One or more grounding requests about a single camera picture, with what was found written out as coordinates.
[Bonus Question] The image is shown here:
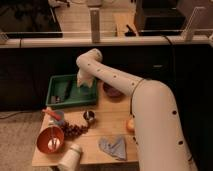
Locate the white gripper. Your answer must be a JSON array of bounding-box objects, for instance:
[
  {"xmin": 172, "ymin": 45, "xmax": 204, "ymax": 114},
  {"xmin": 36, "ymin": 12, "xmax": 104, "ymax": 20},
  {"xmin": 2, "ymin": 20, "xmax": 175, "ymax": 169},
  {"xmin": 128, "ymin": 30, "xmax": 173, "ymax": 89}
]
[{"xmin": 77, "ymin": 69, "xmax": 94, "ymax": 88}]

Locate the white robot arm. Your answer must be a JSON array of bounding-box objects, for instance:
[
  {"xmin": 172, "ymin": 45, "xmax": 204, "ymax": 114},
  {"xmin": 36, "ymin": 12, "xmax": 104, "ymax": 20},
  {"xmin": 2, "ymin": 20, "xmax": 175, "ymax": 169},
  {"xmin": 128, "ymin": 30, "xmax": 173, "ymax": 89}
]
[{"xmin": 76, "ymin": 48, "xmax": 198, "ymax": 171}]

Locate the green plastic tray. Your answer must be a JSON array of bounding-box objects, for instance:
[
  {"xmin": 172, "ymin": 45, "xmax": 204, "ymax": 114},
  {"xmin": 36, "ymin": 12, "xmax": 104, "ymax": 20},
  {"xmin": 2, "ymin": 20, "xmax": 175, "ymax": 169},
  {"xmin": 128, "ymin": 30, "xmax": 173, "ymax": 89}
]
[{"xmin": 46, "ymin": 74, "xmax": 98, "ymax": 109}]

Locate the small dark block in tray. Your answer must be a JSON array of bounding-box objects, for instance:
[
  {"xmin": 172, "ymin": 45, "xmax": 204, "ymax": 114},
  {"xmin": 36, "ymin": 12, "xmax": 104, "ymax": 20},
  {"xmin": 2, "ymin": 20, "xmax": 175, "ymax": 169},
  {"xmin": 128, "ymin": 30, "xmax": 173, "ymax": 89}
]
[{"xmin": 51, "ymin": 96, "xmax": 61, "ymax": 104}]

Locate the dark red plate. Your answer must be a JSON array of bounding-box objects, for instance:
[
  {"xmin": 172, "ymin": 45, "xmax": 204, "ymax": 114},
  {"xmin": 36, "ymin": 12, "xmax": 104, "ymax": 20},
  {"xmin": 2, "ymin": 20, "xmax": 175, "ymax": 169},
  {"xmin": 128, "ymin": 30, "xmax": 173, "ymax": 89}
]
[{"xmin": 103, "ymin": 83, "xmax": 123, "ymax": 98}]

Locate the small metal cup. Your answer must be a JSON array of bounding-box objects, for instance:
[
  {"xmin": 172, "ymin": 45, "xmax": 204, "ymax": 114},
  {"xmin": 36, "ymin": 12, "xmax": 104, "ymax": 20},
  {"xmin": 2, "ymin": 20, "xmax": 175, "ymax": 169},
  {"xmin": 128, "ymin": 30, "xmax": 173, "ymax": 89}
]
[{"xmin": 83, "ymin": 110, "xmax": 95, "ymax": 122}]

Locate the bunch of purple grapes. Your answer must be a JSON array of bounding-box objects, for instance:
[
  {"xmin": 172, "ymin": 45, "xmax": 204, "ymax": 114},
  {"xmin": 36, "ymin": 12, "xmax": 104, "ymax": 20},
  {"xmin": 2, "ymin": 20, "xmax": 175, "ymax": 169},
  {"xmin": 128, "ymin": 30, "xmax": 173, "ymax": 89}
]
[{"xmin": 61, "ymin": 122, "xmax": 89, "ymax": 139}]

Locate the metal spoon in bowl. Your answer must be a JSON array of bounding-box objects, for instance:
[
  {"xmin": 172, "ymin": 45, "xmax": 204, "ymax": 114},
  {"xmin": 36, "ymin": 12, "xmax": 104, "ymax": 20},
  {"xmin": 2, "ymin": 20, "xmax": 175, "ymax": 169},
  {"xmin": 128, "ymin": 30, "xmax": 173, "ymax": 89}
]
[{"xmin": 50, "ymin": 126, "xmax": 56, "ymax": 150}]

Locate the orange fruit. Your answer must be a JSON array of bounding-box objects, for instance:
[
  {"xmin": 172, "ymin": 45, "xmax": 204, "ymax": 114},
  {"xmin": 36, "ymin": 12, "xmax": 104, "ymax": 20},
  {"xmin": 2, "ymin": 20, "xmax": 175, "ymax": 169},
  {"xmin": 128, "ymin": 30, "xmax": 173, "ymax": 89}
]
[{"xmin": 126, "ymin": 118, "xmax": 134, "ymax": 132}]

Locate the orange bowl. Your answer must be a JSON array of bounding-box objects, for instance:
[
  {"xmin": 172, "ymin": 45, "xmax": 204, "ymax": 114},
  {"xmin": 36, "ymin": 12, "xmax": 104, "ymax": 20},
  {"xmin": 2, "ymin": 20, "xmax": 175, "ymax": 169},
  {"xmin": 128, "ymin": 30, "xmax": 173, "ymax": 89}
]
[{"xmin": 36, "ymin": 126, "xmax": 64, "ymax": 154}]

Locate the blue grey cloth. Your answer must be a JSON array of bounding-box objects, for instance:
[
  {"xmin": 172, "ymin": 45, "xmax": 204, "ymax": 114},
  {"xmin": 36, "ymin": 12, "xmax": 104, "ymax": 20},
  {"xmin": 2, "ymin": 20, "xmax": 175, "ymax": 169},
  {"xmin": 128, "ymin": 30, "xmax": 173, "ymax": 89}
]
[{"xmin": 98, "ymin": 136, "xmax": 127, "ymax": 161}]

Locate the black box at back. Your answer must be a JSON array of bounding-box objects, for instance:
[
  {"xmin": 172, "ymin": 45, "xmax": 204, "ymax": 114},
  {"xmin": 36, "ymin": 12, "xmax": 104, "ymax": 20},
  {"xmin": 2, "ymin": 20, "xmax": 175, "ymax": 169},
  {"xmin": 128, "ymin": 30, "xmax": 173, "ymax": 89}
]
[{"xmin": 134, "ymin": 0, "xmax": 185, "ymax": 36}]

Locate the black monitor at back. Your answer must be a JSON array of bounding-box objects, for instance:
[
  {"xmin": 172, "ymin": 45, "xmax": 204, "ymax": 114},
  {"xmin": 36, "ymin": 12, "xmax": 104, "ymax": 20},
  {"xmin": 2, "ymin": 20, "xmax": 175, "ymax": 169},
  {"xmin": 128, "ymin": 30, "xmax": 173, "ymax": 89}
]
[{"xmin": 0, "ymin": 0, "xmax": 62, "ymax": 39}]

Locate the grey post on divider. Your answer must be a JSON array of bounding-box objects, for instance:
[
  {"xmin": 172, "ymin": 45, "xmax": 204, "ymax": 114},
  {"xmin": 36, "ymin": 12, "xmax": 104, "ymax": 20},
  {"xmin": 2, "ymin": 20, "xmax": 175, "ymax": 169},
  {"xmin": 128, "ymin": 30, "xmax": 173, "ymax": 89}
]
[{"xmin": 90, "ymin": 8, "xmax": 100, "ymax": 43}]

